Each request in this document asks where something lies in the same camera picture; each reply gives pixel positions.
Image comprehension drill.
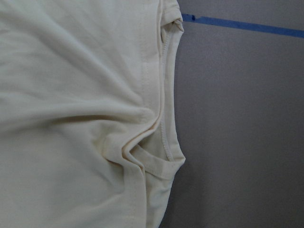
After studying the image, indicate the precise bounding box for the beige long-sleeve graphic shirt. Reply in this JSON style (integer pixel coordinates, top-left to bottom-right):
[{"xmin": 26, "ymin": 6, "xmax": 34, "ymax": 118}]
[{"xmin": 0, "ymin": 0, "xmax": 185, "ymax": 228}]

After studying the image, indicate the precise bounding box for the brown paper table cover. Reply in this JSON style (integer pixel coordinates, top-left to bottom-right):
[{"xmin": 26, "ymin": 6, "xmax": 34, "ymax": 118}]
[{"xmin": 158, "ymin": 0, "xmax": 304, "ymax": 228}]

